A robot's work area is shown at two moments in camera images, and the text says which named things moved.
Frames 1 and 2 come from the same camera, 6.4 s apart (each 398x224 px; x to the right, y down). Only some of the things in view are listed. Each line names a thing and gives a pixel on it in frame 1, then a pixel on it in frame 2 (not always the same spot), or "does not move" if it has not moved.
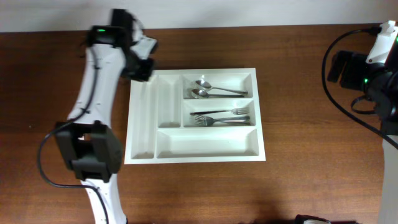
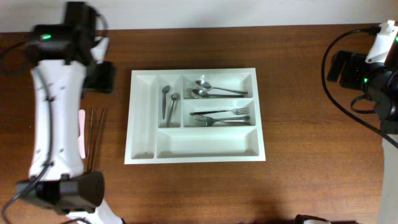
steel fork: x=207 y=121 does not move
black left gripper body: x=137 y=68 to x=101 y=76
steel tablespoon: x=204 y=86 does not move
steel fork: x=205 y=121 does not move
